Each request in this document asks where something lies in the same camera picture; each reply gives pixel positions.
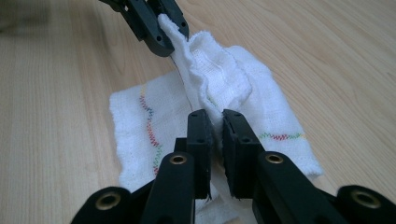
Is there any white cloth with coloured stitching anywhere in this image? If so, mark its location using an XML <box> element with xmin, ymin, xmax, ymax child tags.
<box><xmin>108</xmin><ymin>13</ymin><xmax>325</xmax><ymax>224</ymax></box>

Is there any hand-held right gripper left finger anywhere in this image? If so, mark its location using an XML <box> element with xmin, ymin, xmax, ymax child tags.
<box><xmin>186</xmin><ymin>108</ymin><xmax>214</xmax><ymax>201</ymax></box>

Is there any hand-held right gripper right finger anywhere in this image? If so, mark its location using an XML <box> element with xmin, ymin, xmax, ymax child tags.
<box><xmin>221</xmin><ymin>108</ymin><xmax>266</xmax><ymax>200</ymax></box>

